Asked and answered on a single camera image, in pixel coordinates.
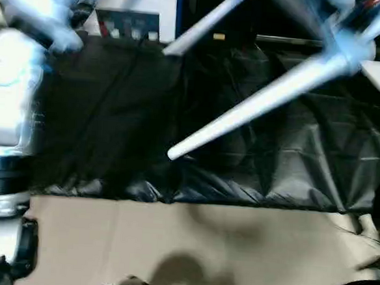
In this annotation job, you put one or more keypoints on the black flat screen panel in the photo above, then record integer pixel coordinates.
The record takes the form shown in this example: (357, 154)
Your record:
(288, 40)

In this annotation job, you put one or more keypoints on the blue vertical panel edge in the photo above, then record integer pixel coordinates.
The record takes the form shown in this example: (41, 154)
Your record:
(179, 11)

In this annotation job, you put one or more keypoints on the white glass-door cabinet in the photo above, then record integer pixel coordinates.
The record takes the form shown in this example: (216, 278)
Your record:
(127, 14)

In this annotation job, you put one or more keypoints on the small yellow tag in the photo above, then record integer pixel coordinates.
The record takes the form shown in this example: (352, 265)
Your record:
(218, 36)

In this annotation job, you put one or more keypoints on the black work mat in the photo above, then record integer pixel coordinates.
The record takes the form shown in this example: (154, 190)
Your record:
(113, 124)

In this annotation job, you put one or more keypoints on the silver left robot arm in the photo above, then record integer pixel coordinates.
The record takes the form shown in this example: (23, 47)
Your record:
(10, 104)

